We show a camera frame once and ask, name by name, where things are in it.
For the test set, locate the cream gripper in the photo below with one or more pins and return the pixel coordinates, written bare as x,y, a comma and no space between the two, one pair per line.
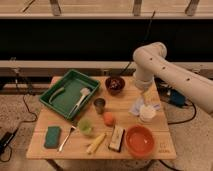
150,96

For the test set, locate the white dish brush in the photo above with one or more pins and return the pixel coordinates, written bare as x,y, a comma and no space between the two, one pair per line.
84,92

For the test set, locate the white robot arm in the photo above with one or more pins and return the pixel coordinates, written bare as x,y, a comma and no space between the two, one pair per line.
150,62

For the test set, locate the white paper cup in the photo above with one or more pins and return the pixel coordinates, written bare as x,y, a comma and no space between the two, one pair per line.
147,113

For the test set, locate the small metal cup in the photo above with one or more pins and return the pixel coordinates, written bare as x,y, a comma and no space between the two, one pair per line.
99,104

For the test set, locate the green plastic cup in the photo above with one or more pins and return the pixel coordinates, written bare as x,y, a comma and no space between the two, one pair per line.
85,126

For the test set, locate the blue power box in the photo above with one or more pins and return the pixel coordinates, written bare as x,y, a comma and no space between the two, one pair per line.
176,98

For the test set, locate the dark red bowl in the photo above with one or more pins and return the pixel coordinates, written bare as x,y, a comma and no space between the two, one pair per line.
114,84

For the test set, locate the orange plastic bowl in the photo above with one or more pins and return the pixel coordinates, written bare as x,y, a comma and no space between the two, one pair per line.
139,141

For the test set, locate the orange ball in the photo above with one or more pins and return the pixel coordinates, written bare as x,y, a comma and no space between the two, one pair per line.
109,119

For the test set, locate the black white eraser block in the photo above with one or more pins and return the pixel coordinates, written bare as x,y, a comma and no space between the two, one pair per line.
116,138

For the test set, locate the metal fork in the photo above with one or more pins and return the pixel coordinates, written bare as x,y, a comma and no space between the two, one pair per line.
73,128

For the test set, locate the green plastic tray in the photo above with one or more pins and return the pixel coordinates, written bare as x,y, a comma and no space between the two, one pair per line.
73,81

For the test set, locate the green sponge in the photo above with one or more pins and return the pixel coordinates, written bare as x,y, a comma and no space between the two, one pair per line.
52,137

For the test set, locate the black power adapter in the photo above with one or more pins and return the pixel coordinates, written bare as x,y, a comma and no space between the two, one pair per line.
4,141

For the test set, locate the pale green curved handle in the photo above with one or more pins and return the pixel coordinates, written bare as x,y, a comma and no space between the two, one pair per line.
57,92

